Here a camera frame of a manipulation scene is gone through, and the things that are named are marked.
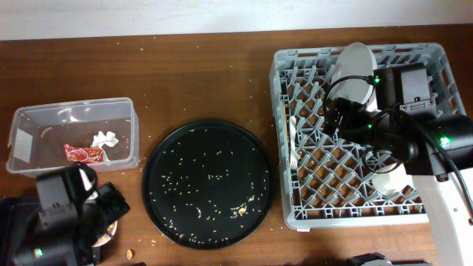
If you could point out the grey dishwasher rack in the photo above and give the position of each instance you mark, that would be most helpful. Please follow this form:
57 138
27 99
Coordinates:
332 186

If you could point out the white bowl with food scraps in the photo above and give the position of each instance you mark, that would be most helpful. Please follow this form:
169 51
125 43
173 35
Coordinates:
108 236

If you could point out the grey plate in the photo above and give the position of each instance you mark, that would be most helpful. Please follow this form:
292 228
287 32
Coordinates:
355 59

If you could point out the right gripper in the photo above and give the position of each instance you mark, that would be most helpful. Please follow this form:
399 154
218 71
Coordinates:
355 110

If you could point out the white tissue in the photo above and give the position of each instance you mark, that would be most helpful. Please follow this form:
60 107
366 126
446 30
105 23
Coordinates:
100 140

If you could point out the white plastic fork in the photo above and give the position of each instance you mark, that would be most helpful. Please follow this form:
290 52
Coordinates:
294 156

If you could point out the red snack wrapper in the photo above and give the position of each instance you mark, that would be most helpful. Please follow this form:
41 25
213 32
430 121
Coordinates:
83 155

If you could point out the clear plastic bin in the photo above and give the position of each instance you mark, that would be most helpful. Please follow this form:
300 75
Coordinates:
38 134

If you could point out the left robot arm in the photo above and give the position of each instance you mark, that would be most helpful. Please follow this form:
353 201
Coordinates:
72 214

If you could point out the wooden chopstick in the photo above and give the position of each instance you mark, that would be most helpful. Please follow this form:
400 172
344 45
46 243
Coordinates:
284 116

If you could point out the black rectangular bin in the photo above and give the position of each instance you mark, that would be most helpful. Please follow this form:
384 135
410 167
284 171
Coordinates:
15 211

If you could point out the nut shell on table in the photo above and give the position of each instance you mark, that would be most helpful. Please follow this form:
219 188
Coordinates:
129 254

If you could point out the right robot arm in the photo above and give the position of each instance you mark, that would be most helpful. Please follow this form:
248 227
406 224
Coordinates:
435 151

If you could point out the cream white cup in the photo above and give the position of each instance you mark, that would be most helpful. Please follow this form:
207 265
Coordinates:
391 180

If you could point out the black round tray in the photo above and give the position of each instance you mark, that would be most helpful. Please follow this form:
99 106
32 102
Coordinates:
208 185

